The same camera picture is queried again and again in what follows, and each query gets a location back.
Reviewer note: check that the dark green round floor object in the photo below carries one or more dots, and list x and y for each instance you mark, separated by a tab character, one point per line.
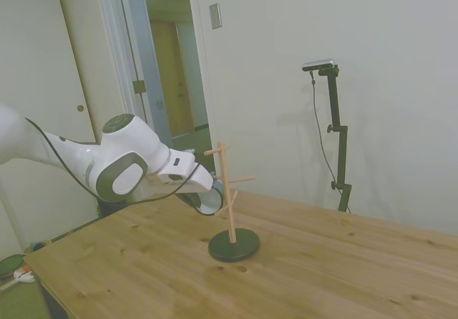
10	266

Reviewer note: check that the metal wall switch plate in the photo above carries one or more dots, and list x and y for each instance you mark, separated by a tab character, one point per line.
215	15

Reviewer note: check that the grey open door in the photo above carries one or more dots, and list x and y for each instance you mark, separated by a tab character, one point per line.
143	65

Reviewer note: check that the grey exterior camera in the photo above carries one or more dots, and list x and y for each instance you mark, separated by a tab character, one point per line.
318	65

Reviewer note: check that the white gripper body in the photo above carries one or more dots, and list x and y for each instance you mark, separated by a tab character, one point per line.
200	183

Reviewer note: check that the black camera stand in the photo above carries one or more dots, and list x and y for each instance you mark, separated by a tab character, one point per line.
315	108
342	161

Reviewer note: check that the white and orange floor object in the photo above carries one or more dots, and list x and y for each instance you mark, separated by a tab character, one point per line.
25	275

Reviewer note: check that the wooden mug tree black base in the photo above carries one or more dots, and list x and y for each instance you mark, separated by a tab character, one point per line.
234	249

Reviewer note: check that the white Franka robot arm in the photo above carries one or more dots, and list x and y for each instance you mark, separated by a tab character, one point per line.
136	143

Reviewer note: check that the blue enamel mug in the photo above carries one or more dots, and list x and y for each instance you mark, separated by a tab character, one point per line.
211	201

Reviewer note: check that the brass door latch plate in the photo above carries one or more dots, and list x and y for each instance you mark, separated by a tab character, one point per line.
139	87

